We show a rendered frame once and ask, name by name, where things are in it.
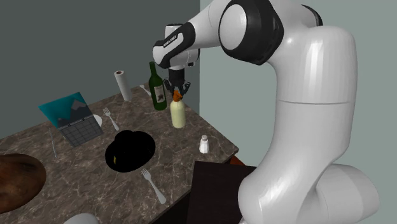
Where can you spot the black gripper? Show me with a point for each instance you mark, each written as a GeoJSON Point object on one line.
{"type": "Point", "coordinates": [176, 77]}

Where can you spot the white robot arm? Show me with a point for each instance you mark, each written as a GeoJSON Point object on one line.
{"type": "Point", "coordinates": [310, 93]}

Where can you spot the green wine bottle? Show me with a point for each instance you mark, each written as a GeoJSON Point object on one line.
{"type": "Point", "coordinates": [157, 93]}

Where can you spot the cream bottle with orange cap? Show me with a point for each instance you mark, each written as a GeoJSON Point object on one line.
{"type": "Point", "coordinates": [178, 114]}

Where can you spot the white paper towel roll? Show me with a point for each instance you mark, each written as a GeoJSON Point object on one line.
{"type": "Point", "coordinates": [123, 86]}

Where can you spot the white salt shaker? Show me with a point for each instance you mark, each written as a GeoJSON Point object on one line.
{"type": "Point", "coordinates": [203, 145]}

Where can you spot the small silver fork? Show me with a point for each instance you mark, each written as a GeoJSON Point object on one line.
{"type": "Point", "coordinates": [110, 118]}

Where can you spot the black hat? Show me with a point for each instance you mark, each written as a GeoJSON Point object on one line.
{"type": "Point", "coordinates": [130, 150]}

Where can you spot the small white plate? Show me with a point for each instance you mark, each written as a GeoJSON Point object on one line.
{"type": "Point", "coordinates": [98, 120]}

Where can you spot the large silver fork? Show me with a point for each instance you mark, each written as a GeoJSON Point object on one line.
{"type": "Point", "coordinates": [154, 186]}

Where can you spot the open laptop with teal screen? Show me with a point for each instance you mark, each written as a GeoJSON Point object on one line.
{"type": "Point", "coordinates": [66, 110]}

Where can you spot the thin grey knife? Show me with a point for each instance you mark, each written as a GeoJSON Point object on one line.
{"type": "Point", "coordinates": [53, 144]}

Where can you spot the grey rounded object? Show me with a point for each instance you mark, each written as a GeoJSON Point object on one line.
{"type": "Point", "coordinates": [82, 219]}

